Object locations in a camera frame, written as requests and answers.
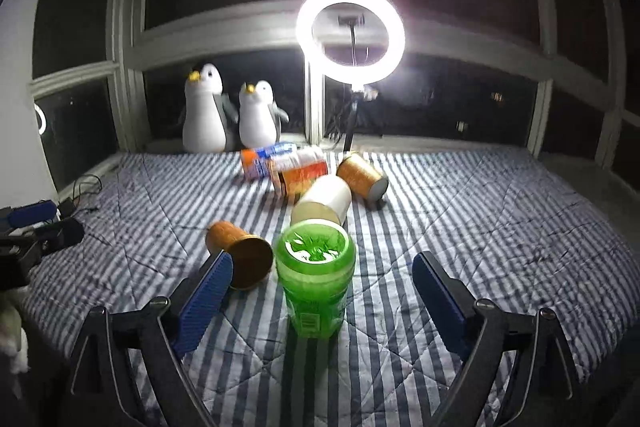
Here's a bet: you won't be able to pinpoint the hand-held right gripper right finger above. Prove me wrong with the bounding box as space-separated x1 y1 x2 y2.
411 251 582 427

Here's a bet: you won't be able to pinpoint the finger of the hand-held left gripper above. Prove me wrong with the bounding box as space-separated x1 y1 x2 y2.
20 217 86 256
0 200 57 228

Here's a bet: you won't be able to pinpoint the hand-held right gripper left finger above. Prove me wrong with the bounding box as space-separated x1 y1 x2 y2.
67 251 234 427

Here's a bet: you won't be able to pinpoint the green plastic cup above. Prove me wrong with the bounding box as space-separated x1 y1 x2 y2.
272 218 357 339

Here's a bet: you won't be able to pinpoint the gold paper cup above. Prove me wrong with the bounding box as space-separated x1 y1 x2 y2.
205 221 275 292
336 152 390 200

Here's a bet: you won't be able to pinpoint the white paper cup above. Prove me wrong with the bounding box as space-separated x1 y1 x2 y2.
290 174 354 228

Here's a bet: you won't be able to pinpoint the blue striped blanket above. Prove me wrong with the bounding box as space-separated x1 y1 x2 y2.
14 149 640 427

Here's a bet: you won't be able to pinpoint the large plush penguin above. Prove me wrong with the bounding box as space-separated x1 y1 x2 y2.
181 63 240 154

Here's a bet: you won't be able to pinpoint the small plush penguin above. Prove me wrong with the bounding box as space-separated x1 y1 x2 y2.
237 80 291 150

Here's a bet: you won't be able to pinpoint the black cable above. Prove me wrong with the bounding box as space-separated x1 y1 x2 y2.
57 174 104 219

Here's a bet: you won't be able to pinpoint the white window frame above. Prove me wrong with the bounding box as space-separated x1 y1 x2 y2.
30 0 640 170

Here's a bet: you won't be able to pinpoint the black ring light stand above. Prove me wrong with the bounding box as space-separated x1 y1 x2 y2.
336 13 381 154

